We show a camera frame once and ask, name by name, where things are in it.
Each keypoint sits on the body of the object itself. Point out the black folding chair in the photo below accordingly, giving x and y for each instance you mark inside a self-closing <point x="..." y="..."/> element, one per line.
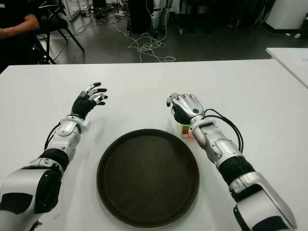
<point x="53" y="24"/>

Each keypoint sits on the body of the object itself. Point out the multicoloured Rubik's cube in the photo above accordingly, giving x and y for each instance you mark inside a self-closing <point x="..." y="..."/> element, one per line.
<point x="185" y="132"/>

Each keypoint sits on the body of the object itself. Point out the white side table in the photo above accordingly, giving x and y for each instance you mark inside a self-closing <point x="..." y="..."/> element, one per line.
<point x="291" y="62"/>

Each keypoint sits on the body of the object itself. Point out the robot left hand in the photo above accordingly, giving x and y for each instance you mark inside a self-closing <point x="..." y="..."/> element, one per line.
<point x="81" y="106"/>

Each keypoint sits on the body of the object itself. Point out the black equipment rack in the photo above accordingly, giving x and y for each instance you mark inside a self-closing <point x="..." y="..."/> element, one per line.
<point x="245" y="12"/>

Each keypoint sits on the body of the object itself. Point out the small white floor scrap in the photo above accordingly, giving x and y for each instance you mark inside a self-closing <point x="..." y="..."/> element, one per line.
<point x="297" y="35"/>

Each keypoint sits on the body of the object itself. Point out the white power strip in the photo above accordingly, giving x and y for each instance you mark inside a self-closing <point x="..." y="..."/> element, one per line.
<point x="118" y="13"/>

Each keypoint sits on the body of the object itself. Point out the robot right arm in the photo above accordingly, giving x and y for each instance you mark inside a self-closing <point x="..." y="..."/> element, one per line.
<point x="216" y="144"/>

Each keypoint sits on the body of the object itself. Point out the black cabinet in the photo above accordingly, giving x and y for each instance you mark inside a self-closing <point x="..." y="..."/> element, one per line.
<point x="140" y="16"/>

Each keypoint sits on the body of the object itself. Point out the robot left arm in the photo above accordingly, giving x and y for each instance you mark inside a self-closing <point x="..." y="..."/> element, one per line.
<point x="65" y="134"/>

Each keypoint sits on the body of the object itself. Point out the seated person black shirt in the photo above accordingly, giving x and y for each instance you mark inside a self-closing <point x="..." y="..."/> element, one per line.
<point x="14" y="24"/>

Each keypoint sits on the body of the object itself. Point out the white shelf unit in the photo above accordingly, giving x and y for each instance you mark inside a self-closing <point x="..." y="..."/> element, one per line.
<point x="72" y="9"/>

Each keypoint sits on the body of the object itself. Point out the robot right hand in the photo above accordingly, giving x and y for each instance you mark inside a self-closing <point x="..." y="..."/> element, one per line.
<point x="187" y="106"/>

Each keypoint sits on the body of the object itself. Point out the white cabinet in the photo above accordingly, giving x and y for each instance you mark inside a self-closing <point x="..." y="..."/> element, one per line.
<point x="286" y="14"/>

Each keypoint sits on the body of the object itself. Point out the dark brown round plate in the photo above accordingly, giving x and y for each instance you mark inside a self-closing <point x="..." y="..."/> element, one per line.
<point x="146" y="178"/>

